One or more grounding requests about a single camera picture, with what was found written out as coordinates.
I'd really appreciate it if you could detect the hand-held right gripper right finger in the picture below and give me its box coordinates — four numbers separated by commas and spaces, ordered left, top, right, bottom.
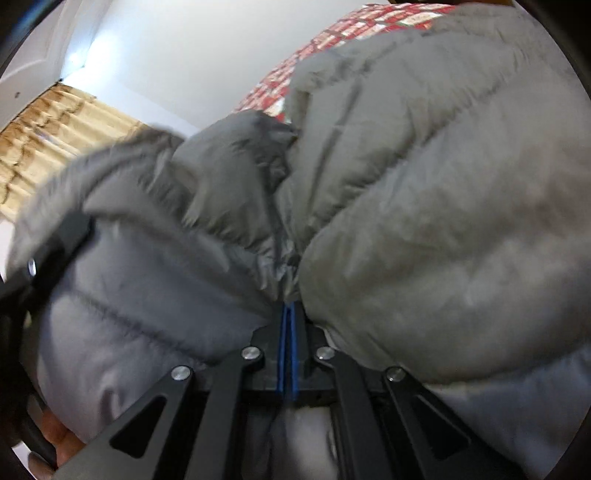
288, 302, 523, 480

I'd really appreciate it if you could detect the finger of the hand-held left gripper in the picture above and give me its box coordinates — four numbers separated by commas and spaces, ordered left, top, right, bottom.
0, 215, 96, 319

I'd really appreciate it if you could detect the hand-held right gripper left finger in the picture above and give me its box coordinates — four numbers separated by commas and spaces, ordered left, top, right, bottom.
55, 302, 291, 480

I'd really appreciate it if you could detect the grey puffer jacket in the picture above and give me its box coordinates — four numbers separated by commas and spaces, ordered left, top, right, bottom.
7, 4, 591, 480

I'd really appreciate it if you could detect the person's left hand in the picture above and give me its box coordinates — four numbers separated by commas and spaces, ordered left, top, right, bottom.
28, 408, 89, 477

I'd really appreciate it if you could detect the beige patterned curtain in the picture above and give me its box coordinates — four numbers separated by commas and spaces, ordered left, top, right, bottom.
0, 85, 148, 222

